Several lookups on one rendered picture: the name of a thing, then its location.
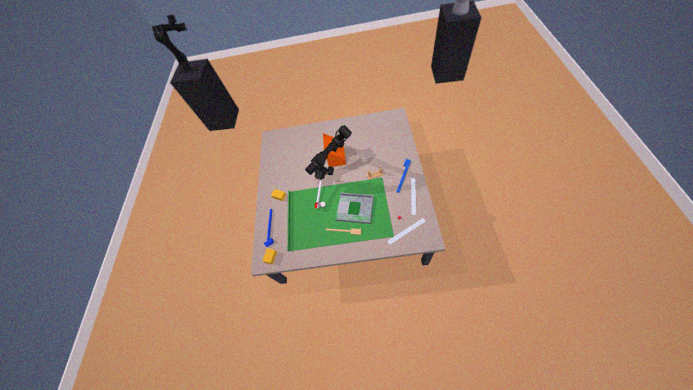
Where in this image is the green putting mat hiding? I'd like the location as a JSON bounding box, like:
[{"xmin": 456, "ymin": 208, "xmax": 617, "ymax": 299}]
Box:
[{"xmin": 290, "ymin": 178, "xmax": 394, "ymax": 251}]

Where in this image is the yellow block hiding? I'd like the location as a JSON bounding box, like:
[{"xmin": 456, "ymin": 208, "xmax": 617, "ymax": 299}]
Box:
[
  {"xmin": 262, "ymin": 249, "xmax": 277, "ymax": 264},
  {"xmin": 271, "ymin": 189, "xmax": 287, "ymax": 201}
]

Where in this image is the blue putter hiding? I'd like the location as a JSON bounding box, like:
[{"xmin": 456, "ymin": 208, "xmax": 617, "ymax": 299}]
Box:
[{"xmin": 264, "ymin": 209, "xmax": 274, "ymax": 247}]

